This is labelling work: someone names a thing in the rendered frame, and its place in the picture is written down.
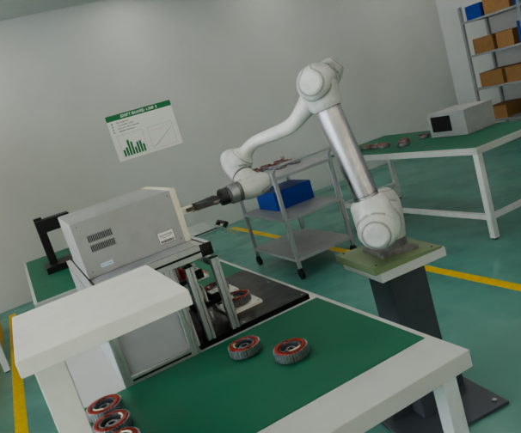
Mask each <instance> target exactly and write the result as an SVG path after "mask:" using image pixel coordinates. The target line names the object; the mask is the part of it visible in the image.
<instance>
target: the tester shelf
mask: <svg viewBox="0 0 521 433"><path fill-rule="evenodd" d="M190 237H191V240H190V241H186V242H183V243H181V244H179V245H177V246H174V247H171V248H168V249H166V250H163V251H161V252H159V253H155V254H152V255H151V256H148V257H146V258H143V259H140V260H137V261H135V262H132V263H131V264H128V265H124V266H121V267H120V268H117V269H115V270H112V271H109V272H106V273H104V274H101V275H100V276H97V277H93V278H91V279H88V277H87V276H86V275H85V274H84V273H83V272H82V270H81V269H80V268H79V267H78V266H77V265H76V263H75V262H74V260H73V259H70V260H68V261H66V263H67V265H68V267H69V269H70V272H71V273H72V274H73V276H74V277H75V278H76V280H77V281H78V282H79V283H80V284H81V286H82V287H83V289H87V288H88V287H91V286H93V285H96V284H99V283H101V282H104V281H106V280H108V279H111V278H113V277H117V276H119V275H121V274H124V273H126V272H129V271H132V270H134V269H137V268H139V267H141V266H143V265H147V266H149V267H151V268H152V269H154V270H156V271H158V272H160V273H161V274H163V273H164V272H167V271H171V270H173V269H175V268H177V267H180V266H182V265H185V264H188V263H190V262H192V261H195V260H196V259H200V258H203V257H205V256H207V255H209V254H212V253H214V252H213V248H212V245H211V242H210V241H207V240H204V239H200V238H198V237H195V236H191V235H190Z"/></svg>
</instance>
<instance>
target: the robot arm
mask: <svg viewBox="0 0 521 433"><path fill-rule="evenodd" d="M343 70H344V68H343V65H342V64H341V63H340V62H339V61H338V60H336V59H335V58H327V59H325V60H323V61H322V62H321V63H314V64H309V65H307V66H305V67H304V68H303V69H302V70H301V71H300V72H299V74H298V76H297V91H298V93H299V94H300V97H299V99H298V102H297V104H296V106H295V108H294V110H293V112H292V114H291V116H290V117H289V118H288V119H287V120H286V121H284V122H283V123H281V124H279V125H275V126H274V127H272V128H270V129H268V130H265V131H263V132H261V133H258V134H256V135H254V136H253V137H251V138H250V139H249V140H248V141H247V142H246V143H245V144H244V145H243V146H242V147H241V148H238V149H227V150H226V151H225V152H224V153H223V154H222V155H221V157H220V161H221V165H222V168H223V170H224V172H225V173H226V174H227V176H228V177H229V178H230V179H231V180H232V181H233V183H230V184H228V185H226V186H225V187H224V188H221V189H218V190H217V196H216V195H215V196H214V195H212V196H210V197H209V198H205V199H202V200H200V201H198V202H196V203H193V204H190V205H188V206H186V207H183V208H181V211H182V214H183V215H186V214H188V213H191V212H194V211H195V210H202V209H204V208H207V207H210V206H213V205H215V204H219V203H220V204H221V205H227V204H234V203H238V202H241V201H243V200H246V199H252V198H257V197H259V196H260V195H262V194H264V193H266V192H268V191H269V190H270V189H271V186H272V181H271V178H270V176H269V175H268V174H267V173H263V172H258V173H256V172H255V171H254V170H252V169H251V168H252V163H253V157H252V155H253V153H254V151H255V150H256V149H257V148H258V147H260V146H261V145H264V144H266V143H271V142H272V141H275V140H278V139H281V138H282V137H286V136H289V135H291V134H292V133H293V132H295V131H297V130H298V129H299V128H300V127H301V126H302V125H303V124H304V123H305V122H306V121H307V120H308V119H309V118H310V117H311V116H312V115H313V114H316V116H317V118H318V120H319V122H320V124H321V126H322V129H323V131H324V134H325V136H326V138H327V140H328V143H329V145H330V148H331V150H332V151H333V154H334V157H335V160H336V161H337V163H338V165H339V168H340V171H341V173H342V175H343V177H344V180H345V182H346V184H347V187H348V189H349V191H350V193H351V195H352V199H353V202H352V206H351V213H352V218H353V221H354V223H355V227H356V230H357V234H358V238H359V240H360V241H361V242H362V243H363V244H364V245H365V246H366V247H365V248H363V253H369V254H372V255H374V256H377V257H378V258H379V259H387V258H388V257H390V256H393V255H396V254H398V253H404V252H406V251H409V250H413V249H416V248H419V245H418V244H416V243H412V242H409V241H408V239H407V236H406V230H405V221H404V215H403V210H402V206H401V200H400V198H399V197H398V195H397V194H396V192H395V191H394V190H393V189H391V188H390V187H381V188H376V185H375V183H374V181H373V179H372V177H371V173H370V171H369V169H368V167H367V165H366V163H365V159H364V157H363V155H362V153H361V151H360V148H359V146H358V143H357V141H356V139H355V136H354V135H353V133H352V129H351V127H350V125H349V123H348V121H347V118H346V115H345V113H344V111H343V109H342V106H341V104H340V102H341V94H340V89H339V85H338V83H339V82H340V79H341V78H342V74H343Z"/></svg>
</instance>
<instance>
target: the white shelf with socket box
mask: <svg viewBox="0 0 521 433"><path fill-rule="evenodd" d="M192 304H193V301H192V298H191V296H190V293H189V291H188V289H186V288H185V287H183V286H181V285H179V284H178V283H176V282H175V281H173V280H171V279H170V278H168V277H165V276H164V275H163V274H161V273H160V272H158V271H156V270H154V269H152V268H151V267H149V266H147V265H143V266H141V267H139V268H137V269H134V270H132V271H129V272H126V273H124V274H121V275H119V276H117V277H113V278H111V279H108V280H106V281H104V282H101V283H99V284H96V285H93V286H91V287H88V288H87V289H84V290H80V291H78V292H76V293H73V294H71V295H68V296H65V297H63V298H60V299H58V300H56V301H54V302H50V303H47V304H46V305H43V306H41V307H38V308H35V309H32V310H30V311H27V312H26V313H23V314H19V315H17V316H15V317H13V318H12V328H13V340H14V353H15V366H16V367H17V370H18V372H19V375H20V377H21V378H22V379H23V378H26V377H28V376H30V375H33V374H35V376H36V379H37V381H38V383H39V385H40V389H41V391H42V393H43V395H44V398H45V400H46V403H47V405H48V408H49V410H50V413H51V414H52V418H53V420H54V423H55V424H56V427H57V429H58V433H94V431H93V429H92V427H91V424H90V422H89V419H88V416H87V414H86V411H85V410H84V407H83V403H82V401H81V399H80V397H79V394H78V391H77V388H76V386H75V383H74V381H73V379H72V377H71V374H70V371H69V369H68V366H67V364H66V361H65V360H67V359H69V358H71V357H74V356H76V355H78V354H81V353H83V352H85V351H88V350H90V349H92V348H95V347H96V346H98V345H102V344H104V343H106V342H107V341H110V340H112V339H114V338H117V337H119V336H121V335H124V334H126V333H128V332H131V331H133V330H135V329H138V328H140V327H141V326H145V325H147V324H149V323H151V322H153V321H155V320H159V319H161V318H162V317H165V316H167V315H169V314H172V313H174V312H176V311H179V310H181V309H183V308H186V307H188V306H190V305H192Z"/></svg>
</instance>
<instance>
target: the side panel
mask: <svg viewBox="0 0 521 433"><path fill-rule="evenodd" d="M163 275H164V276H165V277H168V278H170V279H171V280H173V281H175V282H176V280H175V275H174V273H173V271H172V270H171V271H167V272H164V273H163ZM108 345H109V347H110V350H111V352H112V354H113V359H114V361H115V363H116V366H117V368H118V371H119V373H120V377H121V380H122V381H123V384H124V387H125V388H128V387H129V386H132V385H134V384H136V383H138V382H140V381H143V380H145V379H147V378H149V377H151V376H153V375H155V374H157V373H159V372H162V371H164V370H165V369H168V368H170V367H172V366H174V365H176V364H177V363H181V362H183V361H185V360H187V359H188V358H190V357H193V356H195V355H196V354H199V353H200V350H199V347H198V344H197V341H196V338H195V336H194V333H193V329H192V326H191V323H190V320H189V318H188V315H187V311H186V309H185V308H183V309H181V310H179V311H176V312H174V313H172V314H169V315H167V316H165V317H162V318H161V319H159V320H155V321H153V322H151V323H149V324H147V325H145V326H141V327H140V328H138V329H135V330H133V331H131V332H128V333H126V334H124V335H121V336H119V337H117V338H114V339H112V340H110V341H108Z"/></svg>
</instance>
